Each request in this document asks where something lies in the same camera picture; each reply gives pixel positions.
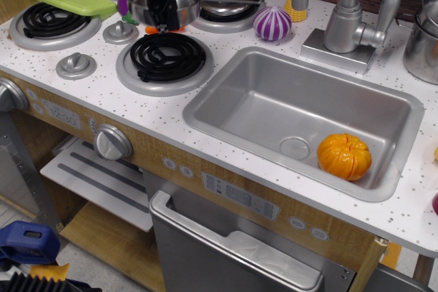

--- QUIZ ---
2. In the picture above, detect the front left black stove burner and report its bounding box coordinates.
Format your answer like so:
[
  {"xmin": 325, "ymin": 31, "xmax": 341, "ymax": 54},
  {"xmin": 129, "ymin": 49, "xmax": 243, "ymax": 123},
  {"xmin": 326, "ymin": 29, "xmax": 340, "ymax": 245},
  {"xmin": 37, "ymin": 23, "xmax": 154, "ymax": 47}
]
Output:
[{"xmin": 9, "ymin": 3, "xmax": 101, "ymax": 51}]

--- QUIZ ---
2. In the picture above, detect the back right stove burner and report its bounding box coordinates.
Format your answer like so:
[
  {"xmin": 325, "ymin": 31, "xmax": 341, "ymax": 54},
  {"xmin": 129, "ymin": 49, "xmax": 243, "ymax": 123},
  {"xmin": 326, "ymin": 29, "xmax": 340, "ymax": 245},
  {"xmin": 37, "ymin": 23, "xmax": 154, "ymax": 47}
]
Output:
[{"xmin": 191, "ymin": 0, "xmax": 266, "ymax": 34}]

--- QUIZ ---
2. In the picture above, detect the grey stove knob front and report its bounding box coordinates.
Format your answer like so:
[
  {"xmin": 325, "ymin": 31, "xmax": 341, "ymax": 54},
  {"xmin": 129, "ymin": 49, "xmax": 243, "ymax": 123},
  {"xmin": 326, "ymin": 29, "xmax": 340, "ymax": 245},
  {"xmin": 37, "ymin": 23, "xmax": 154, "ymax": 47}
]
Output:
[{"xmin": 55, "ymin": 53, "xmax": 97, "ymax": 80}]

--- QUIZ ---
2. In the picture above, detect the black stove burner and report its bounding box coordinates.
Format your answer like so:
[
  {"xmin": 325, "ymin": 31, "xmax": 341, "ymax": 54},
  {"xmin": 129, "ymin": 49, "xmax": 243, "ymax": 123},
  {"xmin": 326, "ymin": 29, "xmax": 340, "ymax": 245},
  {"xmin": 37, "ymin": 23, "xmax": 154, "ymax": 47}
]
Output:
[
  {"xmin": 9, "ymin": 3, "xmax": 101, "ymax": 51},
  {"xmin": 116, "ymin": 33, "xmax": 214, "ymax": 97}
]

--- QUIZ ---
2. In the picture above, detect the silver dishwasher door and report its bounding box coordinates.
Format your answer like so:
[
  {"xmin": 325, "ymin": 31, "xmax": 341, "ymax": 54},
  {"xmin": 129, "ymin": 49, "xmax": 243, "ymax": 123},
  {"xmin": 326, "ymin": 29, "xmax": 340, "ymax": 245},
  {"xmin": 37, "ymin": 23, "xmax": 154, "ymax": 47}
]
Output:
[{"xmin": 150, "ymin": 190, "xmax": 356, "ymax": 291}]

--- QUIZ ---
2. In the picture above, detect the silver oven dial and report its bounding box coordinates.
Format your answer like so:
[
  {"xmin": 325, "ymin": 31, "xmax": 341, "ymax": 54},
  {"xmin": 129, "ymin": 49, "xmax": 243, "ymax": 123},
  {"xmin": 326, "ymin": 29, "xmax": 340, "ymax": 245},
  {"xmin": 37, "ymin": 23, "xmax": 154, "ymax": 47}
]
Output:
[{"xmin": 93, "ymin": 124, "xmax": 133, "ymax": 161}]

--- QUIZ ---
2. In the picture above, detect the front right black stove burner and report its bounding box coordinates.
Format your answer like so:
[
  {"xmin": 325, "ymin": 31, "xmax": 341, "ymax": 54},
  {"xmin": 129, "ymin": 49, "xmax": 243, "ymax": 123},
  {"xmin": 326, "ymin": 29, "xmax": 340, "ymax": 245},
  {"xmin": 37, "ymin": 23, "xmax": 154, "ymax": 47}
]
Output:
[{"xmin": 116, "ymin": 33, "xmax": 214, "ymax": 97}]

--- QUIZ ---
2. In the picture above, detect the purple toy eggplant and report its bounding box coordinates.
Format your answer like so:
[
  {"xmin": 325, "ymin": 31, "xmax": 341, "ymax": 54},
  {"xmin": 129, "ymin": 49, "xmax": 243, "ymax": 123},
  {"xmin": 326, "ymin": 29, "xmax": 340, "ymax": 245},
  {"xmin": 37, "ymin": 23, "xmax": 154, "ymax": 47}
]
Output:
[{"xmin": 117, "ymin": 0, "xmax": 139, "ymax": 25}]

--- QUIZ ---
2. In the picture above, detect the white oven rack shelf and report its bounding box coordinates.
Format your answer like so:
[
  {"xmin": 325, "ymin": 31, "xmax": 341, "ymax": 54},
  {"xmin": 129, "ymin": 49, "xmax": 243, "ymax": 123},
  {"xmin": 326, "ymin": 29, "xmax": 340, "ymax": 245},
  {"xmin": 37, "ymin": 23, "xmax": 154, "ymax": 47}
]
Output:
[{"xmin": 40, "ymin": 137, "xmax": 153, "ymax": 232}]

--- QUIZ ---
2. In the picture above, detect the blue clamp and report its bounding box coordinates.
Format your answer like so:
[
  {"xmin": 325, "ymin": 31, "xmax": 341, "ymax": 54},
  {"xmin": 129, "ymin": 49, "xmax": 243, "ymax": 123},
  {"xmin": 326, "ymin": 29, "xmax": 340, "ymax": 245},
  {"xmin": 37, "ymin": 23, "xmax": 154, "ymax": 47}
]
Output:
[{"xmin": 1, "ymin": 221, "xmax": 61, "ymax": 271}]

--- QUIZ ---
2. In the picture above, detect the black ribbed object bottom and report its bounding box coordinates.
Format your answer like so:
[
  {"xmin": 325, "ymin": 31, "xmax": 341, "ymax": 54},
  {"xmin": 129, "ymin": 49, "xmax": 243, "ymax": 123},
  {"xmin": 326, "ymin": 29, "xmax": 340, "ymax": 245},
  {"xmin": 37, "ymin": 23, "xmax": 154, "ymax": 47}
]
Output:
[{"xmin": 1, "ymin": 273, "xmax": 103, "ymax": 292}]

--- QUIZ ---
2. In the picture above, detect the silver toy faucet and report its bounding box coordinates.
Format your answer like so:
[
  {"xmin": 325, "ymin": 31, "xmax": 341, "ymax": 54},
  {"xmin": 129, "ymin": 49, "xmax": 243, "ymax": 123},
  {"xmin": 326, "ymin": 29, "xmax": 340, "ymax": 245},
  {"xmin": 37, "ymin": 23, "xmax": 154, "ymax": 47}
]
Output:
[{"xmin": 300, "ymin": 0, "xmax": 401, "ymax": 74}]

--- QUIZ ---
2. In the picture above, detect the orange toy carrot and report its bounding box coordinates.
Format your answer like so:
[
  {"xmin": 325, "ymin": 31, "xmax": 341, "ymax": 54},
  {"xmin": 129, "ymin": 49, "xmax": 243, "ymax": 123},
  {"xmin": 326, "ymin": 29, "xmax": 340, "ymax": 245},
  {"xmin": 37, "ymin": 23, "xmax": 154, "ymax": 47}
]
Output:
[{"xmin": 144, "ymin": 26, "xmax": 185, "ymax": 35}]

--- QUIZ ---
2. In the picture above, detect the green plastic cutting board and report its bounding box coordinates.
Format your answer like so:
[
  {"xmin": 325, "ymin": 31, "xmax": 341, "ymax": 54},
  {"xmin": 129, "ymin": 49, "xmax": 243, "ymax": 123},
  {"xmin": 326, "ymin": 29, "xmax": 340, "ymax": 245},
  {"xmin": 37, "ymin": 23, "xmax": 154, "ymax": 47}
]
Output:
[{"xmin": 38, "ymin": 0, "xmax": 117, "ymax": 16}]

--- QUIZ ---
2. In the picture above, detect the purple toy right edge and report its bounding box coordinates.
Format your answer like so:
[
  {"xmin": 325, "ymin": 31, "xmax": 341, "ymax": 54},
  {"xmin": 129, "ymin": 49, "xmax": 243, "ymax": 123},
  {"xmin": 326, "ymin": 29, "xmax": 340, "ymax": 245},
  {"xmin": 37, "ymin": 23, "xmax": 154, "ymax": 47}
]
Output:
[{"xmin": 432, "ymin": 194, "xmax": 438, "ymax": 214}]

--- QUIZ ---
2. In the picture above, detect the grey sink basin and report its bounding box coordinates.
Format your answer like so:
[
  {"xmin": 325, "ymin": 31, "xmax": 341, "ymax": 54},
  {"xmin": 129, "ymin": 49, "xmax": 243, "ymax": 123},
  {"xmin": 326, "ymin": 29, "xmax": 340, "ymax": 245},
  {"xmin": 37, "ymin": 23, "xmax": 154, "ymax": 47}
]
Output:
[{"xmin": 183, "ymin": 47, "xmax": 424, "ymax": 202}]

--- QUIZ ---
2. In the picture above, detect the silver dial left edge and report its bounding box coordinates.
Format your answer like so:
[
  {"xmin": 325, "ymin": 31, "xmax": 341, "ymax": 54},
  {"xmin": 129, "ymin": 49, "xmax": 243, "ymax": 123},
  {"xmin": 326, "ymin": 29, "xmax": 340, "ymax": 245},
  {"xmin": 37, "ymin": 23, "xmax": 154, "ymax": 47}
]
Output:
[{"xmin": 1, "ymin": 77, "xmax": 29, "ymax": 111}]

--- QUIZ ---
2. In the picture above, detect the stainless steel pot right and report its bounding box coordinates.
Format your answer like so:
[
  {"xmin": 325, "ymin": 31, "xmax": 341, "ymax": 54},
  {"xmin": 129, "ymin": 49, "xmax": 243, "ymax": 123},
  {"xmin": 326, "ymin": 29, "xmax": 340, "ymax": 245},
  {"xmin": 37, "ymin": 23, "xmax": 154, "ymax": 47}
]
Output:
[{"xmin": 403, "ymin": 0, "xmax": 437, "ymax": 85}]

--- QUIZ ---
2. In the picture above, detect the grey stove knob middle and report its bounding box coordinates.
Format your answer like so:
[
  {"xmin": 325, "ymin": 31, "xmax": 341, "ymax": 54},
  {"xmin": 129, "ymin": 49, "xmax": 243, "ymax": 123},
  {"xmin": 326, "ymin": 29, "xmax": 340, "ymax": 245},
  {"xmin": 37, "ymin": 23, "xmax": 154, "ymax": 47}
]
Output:
[{"xmin": 103, "ymin": 21, "xmax": 139, "ymax": 44}]

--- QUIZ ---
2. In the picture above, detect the yellow toy corn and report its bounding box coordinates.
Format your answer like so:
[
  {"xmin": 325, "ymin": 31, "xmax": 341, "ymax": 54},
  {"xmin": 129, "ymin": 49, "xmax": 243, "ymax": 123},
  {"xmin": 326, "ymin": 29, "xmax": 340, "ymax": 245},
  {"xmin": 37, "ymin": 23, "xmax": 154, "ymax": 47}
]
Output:
[{"xmin": 283, "ymin": 0, "xmax": 307, "ymax": 23}]

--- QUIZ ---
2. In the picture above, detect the orange toy pumpkin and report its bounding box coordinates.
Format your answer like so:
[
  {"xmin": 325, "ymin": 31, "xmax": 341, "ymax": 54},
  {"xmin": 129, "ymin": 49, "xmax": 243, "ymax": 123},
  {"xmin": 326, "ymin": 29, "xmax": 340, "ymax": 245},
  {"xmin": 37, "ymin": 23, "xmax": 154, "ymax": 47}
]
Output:
[{"xmin": 317, "ymin": 133, "xmax": 372, "ymax": 181}]

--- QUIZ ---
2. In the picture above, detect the grey stove knob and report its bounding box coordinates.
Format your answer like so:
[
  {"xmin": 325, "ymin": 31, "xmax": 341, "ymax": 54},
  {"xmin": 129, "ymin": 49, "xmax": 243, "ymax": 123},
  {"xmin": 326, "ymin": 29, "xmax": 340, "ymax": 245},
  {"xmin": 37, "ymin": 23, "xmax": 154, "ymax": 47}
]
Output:
[
  {"xmin": 55, "ymin": 53, "xmax": 97, "ymax": 80},
  {"xmin": 103, "ymin": 21, "xmax": 139, "ymax": 44}
]

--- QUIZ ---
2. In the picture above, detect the purple striped toy onion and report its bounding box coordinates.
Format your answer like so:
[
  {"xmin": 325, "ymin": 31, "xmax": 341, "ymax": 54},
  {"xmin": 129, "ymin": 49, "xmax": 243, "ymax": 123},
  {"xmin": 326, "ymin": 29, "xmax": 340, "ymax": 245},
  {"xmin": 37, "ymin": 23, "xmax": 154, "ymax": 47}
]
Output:
[{"xmin": 253, "ymin": 5, "xmax": 292, "ymax": 41}]

